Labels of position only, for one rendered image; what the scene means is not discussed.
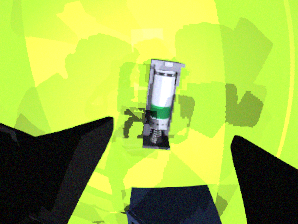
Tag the grey cylindrical battery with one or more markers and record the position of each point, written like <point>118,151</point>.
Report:
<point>162,96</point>

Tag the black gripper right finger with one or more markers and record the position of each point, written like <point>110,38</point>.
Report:
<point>268,186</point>

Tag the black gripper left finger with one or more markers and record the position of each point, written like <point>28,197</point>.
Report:
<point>58,165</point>

